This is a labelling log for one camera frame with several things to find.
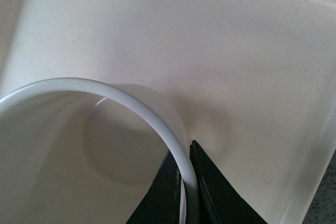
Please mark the beige rectangular tray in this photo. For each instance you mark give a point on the beige rectangular tray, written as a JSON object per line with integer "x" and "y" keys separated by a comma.
{"x": 253, "y": 80}

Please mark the white smiley mug black handle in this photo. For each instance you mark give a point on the white smiley mug black handle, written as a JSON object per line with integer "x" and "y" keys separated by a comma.
{"x": 82, "y": 151}

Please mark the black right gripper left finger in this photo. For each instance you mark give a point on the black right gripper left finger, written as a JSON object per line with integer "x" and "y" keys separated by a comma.
{"x": 161, "y": 204}

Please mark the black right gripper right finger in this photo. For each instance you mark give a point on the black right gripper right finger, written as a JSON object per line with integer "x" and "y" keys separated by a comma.
{"x": 219, "y": 201}

